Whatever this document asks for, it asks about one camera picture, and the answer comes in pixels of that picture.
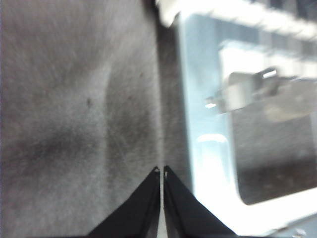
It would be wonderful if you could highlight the glass oven door with handle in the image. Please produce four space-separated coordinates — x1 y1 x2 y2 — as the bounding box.
178 9 317 238

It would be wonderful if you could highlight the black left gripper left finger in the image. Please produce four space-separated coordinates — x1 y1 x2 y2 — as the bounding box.
88 166 160 238

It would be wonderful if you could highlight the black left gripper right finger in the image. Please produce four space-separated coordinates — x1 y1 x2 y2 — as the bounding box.
163 165 236 238

